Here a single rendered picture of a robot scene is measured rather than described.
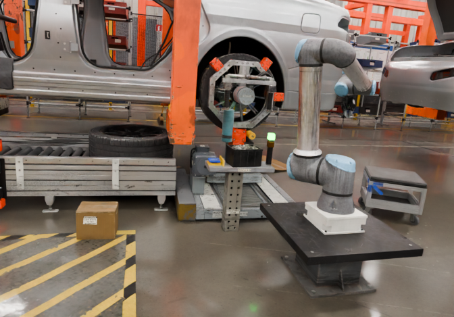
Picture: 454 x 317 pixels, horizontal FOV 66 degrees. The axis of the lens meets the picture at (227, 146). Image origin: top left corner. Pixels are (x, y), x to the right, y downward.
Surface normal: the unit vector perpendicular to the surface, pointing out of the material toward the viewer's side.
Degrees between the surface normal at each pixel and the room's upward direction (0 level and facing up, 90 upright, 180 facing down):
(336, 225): 90
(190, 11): 90
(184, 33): 90
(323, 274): 90
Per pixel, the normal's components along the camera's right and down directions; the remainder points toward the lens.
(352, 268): 0.25, 0.23
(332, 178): -0.58, 0.12
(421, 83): -0.94, -0.01
